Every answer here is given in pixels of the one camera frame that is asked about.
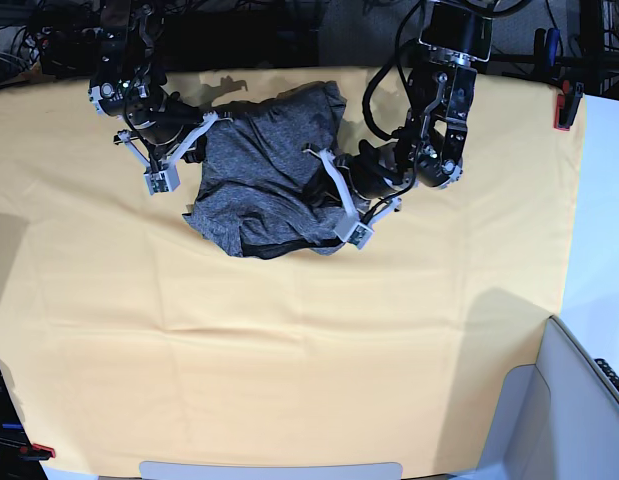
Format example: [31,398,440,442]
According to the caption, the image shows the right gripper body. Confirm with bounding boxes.
[113,102,232,173]

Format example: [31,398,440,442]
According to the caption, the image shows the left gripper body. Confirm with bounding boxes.
[302,144,404,225]

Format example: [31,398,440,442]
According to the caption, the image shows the grey long-sleeve shirt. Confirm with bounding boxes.
[183,81,346,260]

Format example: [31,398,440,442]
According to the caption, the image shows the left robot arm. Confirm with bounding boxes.
[303,1,492,228]

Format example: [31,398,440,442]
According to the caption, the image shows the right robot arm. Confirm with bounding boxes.
[88,1,228,174]

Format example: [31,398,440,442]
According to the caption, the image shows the yellow table cloth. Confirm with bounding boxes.
[0,76,587,477]

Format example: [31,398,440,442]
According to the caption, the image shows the red black clamp right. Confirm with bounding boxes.
[554,80,584,131]

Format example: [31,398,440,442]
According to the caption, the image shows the red black clamp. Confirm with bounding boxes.
[17,444,56,462]
[554,80,584,131]

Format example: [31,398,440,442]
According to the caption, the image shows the white cardboard box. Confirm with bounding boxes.
[474,317,619,480]

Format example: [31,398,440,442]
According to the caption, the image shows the black remote on box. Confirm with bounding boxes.
[594,358,619,392]

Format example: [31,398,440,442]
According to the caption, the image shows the grey plate at table edge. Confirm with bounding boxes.
[139,461,403,480]

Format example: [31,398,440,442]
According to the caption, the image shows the red black clamp left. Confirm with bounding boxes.
[17,444,56,462]

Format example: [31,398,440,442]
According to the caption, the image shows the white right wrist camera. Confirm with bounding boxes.
[143,165,180,195]

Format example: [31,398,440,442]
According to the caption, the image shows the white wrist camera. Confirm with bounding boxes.
[334,216,374,250]
[143,165,180,195]

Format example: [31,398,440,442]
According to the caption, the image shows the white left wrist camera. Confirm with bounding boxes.
[334,216,374,250]

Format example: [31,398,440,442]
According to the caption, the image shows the blue handled tool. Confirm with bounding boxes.
[534,28,561,73]

